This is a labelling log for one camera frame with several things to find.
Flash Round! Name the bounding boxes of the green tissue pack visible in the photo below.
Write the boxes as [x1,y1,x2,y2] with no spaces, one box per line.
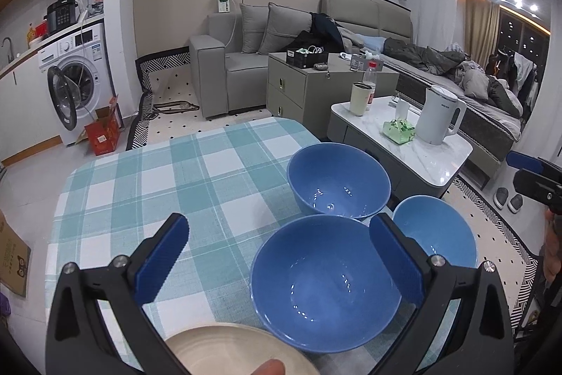
[382,119,415,145]

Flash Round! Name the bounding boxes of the large blue bowl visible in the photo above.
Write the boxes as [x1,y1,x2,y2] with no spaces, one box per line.
[250,214,402,354]

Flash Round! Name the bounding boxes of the white kitchen base cabinets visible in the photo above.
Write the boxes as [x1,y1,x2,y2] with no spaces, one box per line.
[1,52,62,167]

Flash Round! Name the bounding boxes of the person hand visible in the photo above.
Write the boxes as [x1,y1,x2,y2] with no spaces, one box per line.
[251,359,286,375]

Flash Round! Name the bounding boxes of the grey sofa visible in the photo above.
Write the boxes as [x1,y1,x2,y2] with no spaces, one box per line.
[187,0,523,177]

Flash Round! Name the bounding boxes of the clear plastic bottle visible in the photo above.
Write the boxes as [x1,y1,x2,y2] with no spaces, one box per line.
[363,60,378,109]

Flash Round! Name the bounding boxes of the light blue bowl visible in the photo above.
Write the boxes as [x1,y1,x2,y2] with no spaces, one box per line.
[392,195,477,267]

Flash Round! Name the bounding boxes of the red open cardboard box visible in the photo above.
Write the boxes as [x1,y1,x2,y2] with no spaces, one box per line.
[79,96,121,156]

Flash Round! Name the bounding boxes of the white electric kettle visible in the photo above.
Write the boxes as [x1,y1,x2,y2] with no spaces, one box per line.
[415,85,467,146]

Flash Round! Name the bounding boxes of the white washing machine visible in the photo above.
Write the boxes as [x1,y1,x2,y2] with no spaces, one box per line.
[38,21,114,146]

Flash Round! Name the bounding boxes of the grey slippers pair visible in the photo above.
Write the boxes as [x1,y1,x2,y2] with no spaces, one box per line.
[492,187,524,214]

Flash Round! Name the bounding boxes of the cream tumbler cup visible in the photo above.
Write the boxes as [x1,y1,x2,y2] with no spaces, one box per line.
[349,82,372,116]

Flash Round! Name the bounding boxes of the beige plate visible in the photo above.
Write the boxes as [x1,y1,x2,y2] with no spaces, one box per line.
[166,324,318,374]

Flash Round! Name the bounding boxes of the teal checked tablecloth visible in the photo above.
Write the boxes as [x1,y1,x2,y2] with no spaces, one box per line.
[44,117,467,375]

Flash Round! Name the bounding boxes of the black box on cabinet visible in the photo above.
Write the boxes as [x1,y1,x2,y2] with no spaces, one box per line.
[286,46,329,69]

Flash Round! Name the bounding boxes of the grey drawer cabinet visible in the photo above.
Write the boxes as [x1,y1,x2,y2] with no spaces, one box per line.
[266,50,401,139]

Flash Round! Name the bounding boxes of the cardboard box on floor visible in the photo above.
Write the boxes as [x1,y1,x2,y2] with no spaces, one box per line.
[0,211,31,298]

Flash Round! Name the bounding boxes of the black pressure cooker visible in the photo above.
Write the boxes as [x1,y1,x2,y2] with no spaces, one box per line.
[45,0,79,35]

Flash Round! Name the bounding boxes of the white marble coffee table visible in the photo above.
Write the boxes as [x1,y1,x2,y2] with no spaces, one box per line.
[328,96,472,201]

